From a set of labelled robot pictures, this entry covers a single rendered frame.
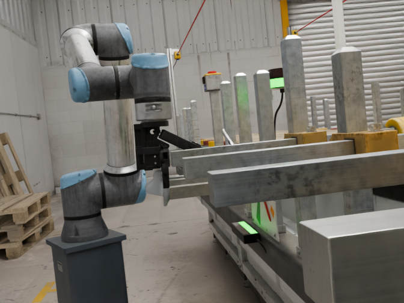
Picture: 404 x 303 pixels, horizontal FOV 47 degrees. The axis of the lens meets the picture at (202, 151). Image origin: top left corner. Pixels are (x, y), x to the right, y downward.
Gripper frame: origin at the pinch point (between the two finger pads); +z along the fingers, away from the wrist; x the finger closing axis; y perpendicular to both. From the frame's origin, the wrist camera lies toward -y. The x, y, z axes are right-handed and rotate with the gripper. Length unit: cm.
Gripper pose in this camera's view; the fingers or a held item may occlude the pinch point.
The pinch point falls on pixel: (168, 201)
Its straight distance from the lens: 117.9
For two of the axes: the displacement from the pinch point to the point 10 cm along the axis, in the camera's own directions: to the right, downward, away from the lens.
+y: -9.9, 0.7, -1.2
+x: 1.2, 0.5, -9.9
